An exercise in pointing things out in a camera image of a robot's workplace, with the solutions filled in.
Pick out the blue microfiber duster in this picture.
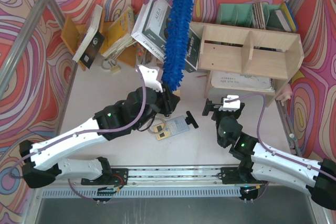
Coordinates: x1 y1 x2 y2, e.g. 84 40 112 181
162 0 194 91

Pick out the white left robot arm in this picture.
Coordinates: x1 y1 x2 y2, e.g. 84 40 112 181
19 85 181 188

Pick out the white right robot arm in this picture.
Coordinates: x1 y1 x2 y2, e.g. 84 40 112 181
202 95 335 210

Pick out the light wooden bookshelf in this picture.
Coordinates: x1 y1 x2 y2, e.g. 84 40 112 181
190 22 304 105

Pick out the yellow sticky note pad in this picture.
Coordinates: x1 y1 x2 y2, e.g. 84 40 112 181
173 90 180 96

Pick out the yellow blue calculator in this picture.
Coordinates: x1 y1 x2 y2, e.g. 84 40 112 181
156 116 190 141

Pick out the coloured pencils bundle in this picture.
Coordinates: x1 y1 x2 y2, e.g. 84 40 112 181
136 44 154 66

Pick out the small brass padlock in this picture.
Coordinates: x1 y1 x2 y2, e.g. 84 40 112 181
110 65 120 73

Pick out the white Choklad book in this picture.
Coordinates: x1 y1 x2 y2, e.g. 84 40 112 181
131 0 165 62

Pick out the pink pig figurine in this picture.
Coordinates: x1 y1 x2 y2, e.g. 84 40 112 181
275 83 293 105

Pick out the yellow book stack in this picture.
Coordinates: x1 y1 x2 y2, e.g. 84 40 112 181
101 6 135 59

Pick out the large Twins story book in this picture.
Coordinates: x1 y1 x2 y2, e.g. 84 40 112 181
142 0 201 72

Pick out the black and white paperback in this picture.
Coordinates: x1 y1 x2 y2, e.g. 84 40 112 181
72 4 104 69

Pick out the mint green desk organizer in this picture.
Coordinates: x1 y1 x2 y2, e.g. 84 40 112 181
216 3 291 31

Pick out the yellow wooden book stand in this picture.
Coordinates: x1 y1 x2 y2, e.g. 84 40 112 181
61 9 136 71

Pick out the blue bound book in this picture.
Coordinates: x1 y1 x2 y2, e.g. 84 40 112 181
273 2 298 33

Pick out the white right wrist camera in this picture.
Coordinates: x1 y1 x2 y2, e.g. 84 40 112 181
218 95 241 111

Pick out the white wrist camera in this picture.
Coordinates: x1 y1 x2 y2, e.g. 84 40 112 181
137 65 163 93
218 95 241 111

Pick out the tape roll ring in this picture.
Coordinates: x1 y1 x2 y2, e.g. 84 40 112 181
148 118 167 134

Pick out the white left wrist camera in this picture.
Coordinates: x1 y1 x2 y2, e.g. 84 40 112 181
137 65 163 93

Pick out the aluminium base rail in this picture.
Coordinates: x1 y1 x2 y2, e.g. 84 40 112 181
36 165 318 202

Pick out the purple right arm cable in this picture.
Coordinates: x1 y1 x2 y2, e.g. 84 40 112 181
225 93 336 183

